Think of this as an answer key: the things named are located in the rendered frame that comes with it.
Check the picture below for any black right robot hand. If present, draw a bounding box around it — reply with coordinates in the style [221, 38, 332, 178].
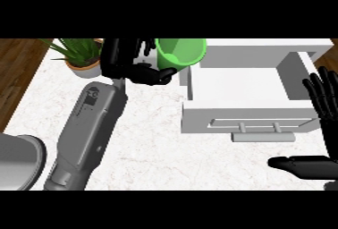
[267, 65, 338, 181]

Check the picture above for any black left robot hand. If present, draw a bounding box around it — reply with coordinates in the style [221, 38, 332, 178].
[98, 38, 178, 87]

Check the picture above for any green cup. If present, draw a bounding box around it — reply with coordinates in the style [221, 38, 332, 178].
[154, 38, 208, 72]

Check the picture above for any white open drawer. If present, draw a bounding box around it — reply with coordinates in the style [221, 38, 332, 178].
[178, 51, 321, 143]

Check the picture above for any white drawer cabinet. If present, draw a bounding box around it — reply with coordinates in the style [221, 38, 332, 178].
[197, 38, 335, 70]

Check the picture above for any potted green plant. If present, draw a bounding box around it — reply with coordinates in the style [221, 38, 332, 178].
[39, 38, 106, 80]

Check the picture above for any grey round appliance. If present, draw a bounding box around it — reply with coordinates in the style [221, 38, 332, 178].
[0, 132, 47, 191]

